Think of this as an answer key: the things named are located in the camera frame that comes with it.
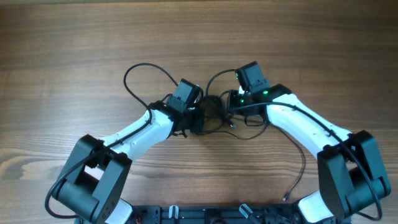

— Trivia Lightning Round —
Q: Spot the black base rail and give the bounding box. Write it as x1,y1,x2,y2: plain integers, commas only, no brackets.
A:
126,204,307,224

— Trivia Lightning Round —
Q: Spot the right camera black cable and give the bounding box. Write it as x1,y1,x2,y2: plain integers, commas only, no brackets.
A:
205,68,383,222

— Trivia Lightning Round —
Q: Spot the black USB cable long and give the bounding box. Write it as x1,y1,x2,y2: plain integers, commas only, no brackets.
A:
242,115,307,202

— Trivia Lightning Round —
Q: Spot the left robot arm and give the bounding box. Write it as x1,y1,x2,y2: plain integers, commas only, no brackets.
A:
46,79,203,223

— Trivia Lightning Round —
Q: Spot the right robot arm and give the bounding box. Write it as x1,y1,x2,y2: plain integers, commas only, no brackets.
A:
227,62,392,223

